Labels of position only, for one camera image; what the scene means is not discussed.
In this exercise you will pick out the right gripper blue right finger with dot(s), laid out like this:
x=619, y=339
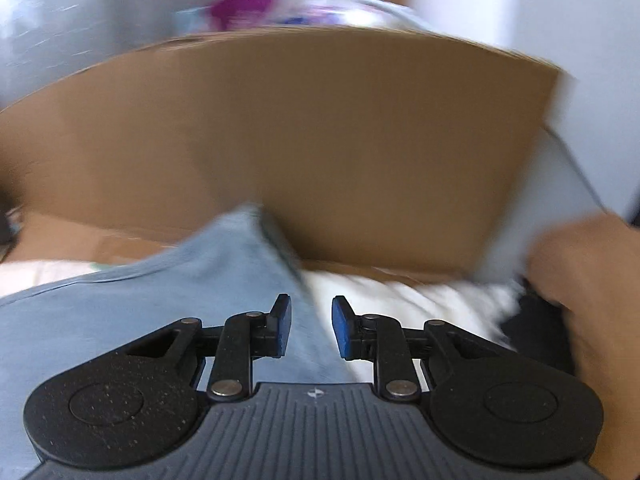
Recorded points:
x=382, y=341

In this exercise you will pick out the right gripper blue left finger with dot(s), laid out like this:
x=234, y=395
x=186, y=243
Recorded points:
x=235, y=346

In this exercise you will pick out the cream bear print bedsheet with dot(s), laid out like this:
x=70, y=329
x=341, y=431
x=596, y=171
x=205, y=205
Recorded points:
x=478, y=308

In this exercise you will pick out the brown cardboard sheet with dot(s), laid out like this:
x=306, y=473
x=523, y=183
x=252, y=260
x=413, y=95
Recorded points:
x=373, y=149

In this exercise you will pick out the brown cushion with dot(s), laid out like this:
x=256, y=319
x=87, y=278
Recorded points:
x=591, y=268

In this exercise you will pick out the purple white refill pouch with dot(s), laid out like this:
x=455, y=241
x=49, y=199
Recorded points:
x=228, y=15

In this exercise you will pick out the grey wrapped mattress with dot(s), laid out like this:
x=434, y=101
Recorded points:
x=45, y=40

